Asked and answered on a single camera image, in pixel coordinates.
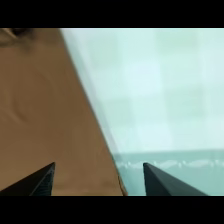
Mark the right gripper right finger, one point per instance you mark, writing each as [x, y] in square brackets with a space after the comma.
[163, 185]

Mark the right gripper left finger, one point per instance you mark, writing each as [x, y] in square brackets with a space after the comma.
[38, 183]

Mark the brown T-shirt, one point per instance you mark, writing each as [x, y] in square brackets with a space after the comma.
[46, 110]

